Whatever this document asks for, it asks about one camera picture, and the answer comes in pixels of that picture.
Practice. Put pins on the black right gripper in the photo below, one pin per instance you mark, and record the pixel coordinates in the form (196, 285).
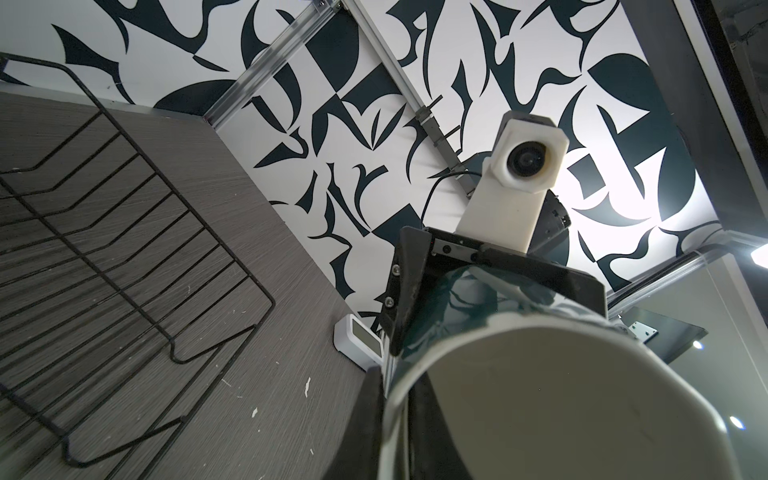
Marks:
(440, 281)

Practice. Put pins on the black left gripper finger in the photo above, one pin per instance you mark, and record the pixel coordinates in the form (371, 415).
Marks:
(429, 448)

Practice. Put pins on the green mug white inside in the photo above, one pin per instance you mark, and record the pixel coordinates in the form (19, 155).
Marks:
(550, 395)

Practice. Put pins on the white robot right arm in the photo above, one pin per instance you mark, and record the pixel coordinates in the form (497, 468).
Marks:
(424, 255)

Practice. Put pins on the white digital kitchen scale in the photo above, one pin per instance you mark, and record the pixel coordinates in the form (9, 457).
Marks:
(357, 342)

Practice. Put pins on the black wire dish rack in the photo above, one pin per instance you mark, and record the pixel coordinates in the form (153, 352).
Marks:
(122, 309)

